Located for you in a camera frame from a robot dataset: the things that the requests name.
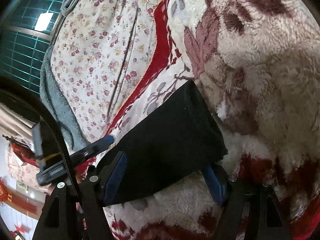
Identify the floral white quilt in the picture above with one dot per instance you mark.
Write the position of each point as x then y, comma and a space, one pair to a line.
102, 51

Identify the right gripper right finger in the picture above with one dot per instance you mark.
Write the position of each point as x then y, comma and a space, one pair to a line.
249, 210

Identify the teal fleece jacket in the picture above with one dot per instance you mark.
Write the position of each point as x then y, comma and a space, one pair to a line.
52, 97

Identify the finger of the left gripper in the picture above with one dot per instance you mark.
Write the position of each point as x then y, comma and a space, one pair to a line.
99, 146

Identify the red wall decoration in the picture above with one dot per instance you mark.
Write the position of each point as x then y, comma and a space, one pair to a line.
9, 196

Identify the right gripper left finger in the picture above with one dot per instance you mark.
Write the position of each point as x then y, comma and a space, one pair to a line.
70, 216

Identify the red white plush blanket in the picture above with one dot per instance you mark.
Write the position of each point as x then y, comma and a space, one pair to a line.
256, 63

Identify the black pants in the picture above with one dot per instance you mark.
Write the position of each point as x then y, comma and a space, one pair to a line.
176, 139

